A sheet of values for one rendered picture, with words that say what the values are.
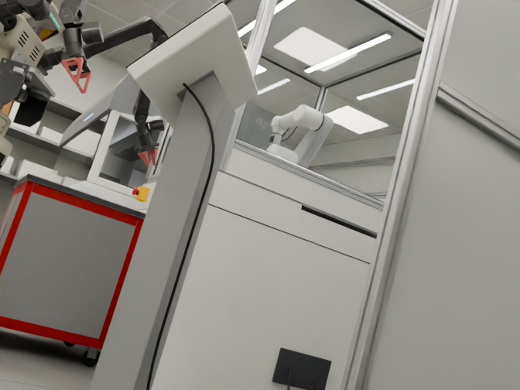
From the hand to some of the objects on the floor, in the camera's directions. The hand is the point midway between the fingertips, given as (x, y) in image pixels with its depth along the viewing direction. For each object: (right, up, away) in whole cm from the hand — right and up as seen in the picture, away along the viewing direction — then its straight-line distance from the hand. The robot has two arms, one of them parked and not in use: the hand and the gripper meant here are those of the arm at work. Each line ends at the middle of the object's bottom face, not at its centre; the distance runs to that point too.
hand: (151, 164), depth 273 cm
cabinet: (+25, -111, +4) cm, 114 cm away
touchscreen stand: (+4, -80, -116) cm, 141 cm away
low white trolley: (-63, -87, +10) cm, 108 cm away
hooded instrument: (-69, -115, +155) cm, 205 cm away
